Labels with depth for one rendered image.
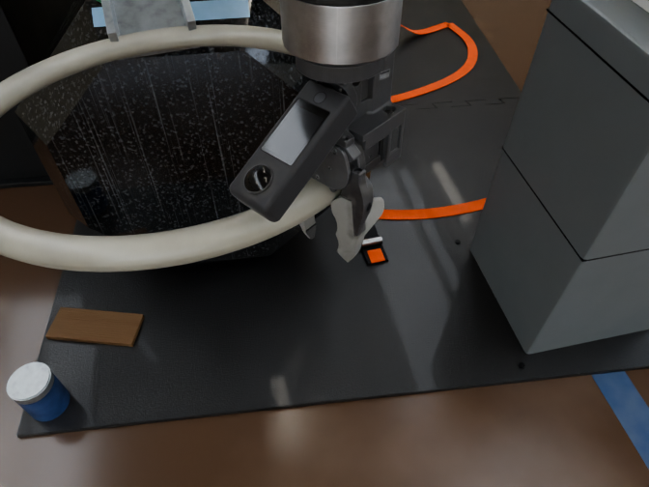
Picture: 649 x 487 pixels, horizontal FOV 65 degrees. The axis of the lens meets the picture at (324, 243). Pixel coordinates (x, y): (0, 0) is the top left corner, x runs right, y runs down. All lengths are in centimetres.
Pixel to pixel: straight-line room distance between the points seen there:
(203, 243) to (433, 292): 122
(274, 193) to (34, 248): 21
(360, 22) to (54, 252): 30
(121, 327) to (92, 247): 114
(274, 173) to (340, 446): 103
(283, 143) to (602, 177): 83
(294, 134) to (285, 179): 4
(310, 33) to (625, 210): 88
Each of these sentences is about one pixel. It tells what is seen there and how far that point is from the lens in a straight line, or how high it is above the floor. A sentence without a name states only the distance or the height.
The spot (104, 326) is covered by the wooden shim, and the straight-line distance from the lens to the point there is 160.
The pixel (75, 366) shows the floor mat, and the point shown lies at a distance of 158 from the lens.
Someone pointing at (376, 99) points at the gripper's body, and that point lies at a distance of 46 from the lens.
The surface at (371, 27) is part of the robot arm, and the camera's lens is 38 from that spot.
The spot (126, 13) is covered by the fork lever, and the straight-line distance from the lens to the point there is 92.
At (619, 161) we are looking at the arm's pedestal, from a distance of 111.
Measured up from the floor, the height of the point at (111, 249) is 97.
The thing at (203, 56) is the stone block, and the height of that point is 74.
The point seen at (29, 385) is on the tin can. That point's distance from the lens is 144.
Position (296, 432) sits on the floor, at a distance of 137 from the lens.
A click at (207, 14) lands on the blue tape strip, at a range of 117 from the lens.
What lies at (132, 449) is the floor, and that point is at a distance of 144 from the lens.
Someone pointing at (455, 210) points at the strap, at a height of 2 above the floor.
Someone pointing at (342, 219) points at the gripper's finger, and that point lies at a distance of 48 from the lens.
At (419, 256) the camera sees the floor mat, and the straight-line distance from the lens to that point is 167.
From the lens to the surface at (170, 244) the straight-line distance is 43.
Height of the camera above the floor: 128
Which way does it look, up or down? 49 degrees down
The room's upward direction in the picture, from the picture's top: straight up
